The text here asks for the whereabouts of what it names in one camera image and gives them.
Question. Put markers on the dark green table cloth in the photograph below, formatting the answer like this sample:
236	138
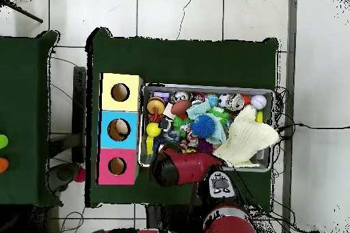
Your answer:
22	93
177	60

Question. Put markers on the teal knitted cloth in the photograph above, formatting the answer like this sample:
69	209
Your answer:
197	110

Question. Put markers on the cream knitted cloth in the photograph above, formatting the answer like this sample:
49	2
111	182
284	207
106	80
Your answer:
246	137

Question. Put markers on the grey rounded object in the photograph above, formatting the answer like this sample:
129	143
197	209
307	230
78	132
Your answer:
63	174

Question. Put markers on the shallow clear mesh bin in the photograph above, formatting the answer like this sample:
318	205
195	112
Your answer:
218	88

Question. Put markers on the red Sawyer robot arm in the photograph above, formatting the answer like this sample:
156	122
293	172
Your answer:
191	167

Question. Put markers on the black and white soccer ball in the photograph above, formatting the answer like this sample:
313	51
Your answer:
223	99

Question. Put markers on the red ball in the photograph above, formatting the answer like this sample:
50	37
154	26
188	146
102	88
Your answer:
80	175

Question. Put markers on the black rod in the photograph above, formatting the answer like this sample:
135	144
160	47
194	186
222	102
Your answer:
24	13

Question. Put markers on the wooden box with three holes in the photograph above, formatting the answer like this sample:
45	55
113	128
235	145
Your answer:
128	104

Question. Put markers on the white baseball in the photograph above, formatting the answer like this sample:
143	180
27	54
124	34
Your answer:
258	101

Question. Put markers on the large blue spiky ball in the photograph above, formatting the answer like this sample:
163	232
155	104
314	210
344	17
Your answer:
203	126

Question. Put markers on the orange round object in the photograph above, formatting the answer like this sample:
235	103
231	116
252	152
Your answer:
3	165

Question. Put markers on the brown toy football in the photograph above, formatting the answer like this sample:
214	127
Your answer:
181	107

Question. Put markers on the black upright panel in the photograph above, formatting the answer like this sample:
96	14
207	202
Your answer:
79	101

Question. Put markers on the green spiky ball with eyes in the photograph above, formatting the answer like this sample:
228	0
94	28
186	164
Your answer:
222	115

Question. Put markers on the bright green round object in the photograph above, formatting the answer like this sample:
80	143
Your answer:
2	141

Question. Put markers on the wooden burger toy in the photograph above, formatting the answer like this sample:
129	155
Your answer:
155	106

